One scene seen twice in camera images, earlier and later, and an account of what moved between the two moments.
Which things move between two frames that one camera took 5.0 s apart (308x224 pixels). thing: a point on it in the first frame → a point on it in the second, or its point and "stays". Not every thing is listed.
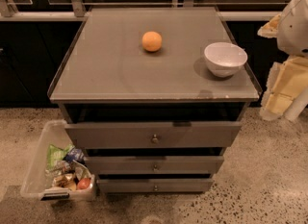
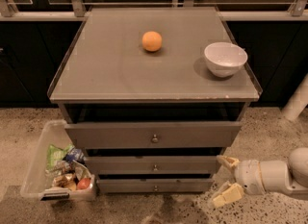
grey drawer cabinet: x=139 y=98 stays
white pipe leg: x=295 y=106 stays
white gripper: x=294 y=29 → x=246 y=173
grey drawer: x=155 y=164 stays
